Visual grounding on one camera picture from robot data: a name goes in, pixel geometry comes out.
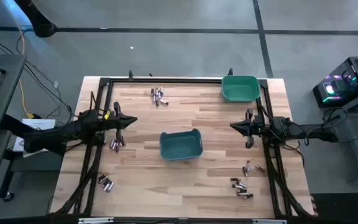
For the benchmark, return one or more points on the black aluminium table frame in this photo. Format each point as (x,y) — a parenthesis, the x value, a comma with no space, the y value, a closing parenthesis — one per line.
(166,80)

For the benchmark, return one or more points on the black table clamp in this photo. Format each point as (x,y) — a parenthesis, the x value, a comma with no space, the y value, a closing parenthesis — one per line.
(230,72)
(130,74)

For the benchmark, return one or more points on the grey side table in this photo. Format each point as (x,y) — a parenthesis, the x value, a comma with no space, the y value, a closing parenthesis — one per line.
(2,102)

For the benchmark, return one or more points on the small white tag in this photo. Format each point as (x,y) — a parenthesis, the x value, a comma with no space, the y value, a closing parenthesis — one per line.
(55,84)

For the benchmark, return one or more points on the green plastic bin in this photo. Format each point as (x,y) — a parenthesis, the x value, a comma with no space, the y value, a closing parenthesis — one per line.
(239,88)

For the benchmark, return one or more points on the black hazard-striped mat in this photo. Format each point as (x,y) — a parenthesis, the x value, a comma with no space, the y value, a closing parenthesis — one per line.
(340,208)

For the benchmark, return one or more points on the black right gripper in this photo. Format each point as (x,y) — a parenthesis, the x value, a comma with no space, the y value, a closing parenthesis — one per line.
(250,143)

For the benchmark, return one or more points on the white paper sheet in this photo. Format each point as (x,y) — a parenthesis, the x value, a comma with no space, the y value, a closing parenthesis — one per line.
(39,124)

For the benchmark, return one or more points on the black caster wheel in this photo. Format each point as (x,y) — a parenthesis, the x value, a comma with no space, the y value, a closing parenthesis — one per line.
(8,196)

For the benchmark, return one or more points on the black support beam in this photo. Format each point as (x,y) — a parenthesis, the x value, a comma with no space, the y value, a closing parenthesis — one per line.
(11,124)

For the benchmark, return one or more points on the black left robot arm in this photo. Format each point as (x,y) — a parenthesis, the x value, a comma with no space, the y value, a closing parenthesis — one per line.
(57,135)

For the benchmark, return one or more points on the silver metal bracket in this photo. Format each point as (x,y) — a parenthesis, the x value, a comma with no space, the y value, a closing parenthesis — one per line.
(95,220)
(269,221)

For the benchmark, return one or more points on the black table leg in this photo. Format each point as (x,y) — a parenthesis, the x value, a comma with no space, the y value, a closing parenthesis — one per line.
(6,174)

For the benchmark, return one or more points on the dark teal plastic bin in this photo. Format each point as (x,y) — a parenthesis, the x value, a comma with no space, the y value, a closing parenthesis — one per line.
(180,146)

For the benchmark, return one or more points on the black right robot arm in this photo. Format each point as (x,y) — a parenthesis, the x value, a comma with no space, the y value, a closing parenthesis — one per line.
(309,132)

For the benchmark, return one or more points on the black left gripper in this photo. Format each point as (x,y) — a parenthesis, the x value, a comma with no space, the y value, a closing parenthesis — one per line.
(117,123)

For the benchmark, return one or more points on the black stand foot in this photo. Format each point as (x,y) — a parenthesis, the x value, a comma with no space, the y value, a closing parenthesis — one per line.
(42,28)

